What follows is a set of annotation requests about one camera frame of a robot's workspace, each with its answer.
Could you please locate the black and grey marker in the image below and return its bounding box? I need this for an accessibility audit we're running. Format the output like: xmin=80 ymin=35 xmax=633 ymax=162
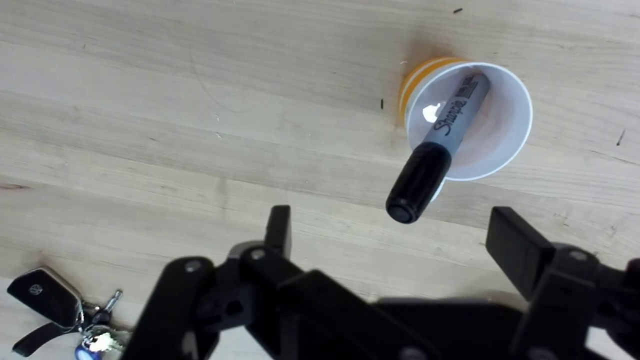
xmin=385 ymin=67 xmax=493 ymax=225

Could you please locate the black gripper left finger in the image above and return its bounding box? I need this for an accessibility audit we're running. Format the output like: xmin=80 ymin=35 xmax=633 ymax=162
xmin=121 ymin=203 xmax=316 ymax=360

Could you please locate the white and orange cup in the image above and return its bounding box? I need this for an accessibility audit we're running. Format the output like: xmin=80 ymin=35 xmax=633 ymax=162
xmin=396 ymin=56 xmax=536 ymax=202

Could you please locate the key bunch with black fob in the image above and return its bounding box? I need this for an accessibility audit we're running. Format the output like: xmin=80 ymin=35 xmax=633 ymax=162
xmin=6 ymin=265 xmax=134 ymax=360

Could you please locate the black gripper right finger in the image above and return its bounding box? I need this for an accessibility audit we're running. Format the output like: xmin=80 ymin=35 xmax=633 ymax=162
xmin=485 ymin=203 xmax=640 ymax=360

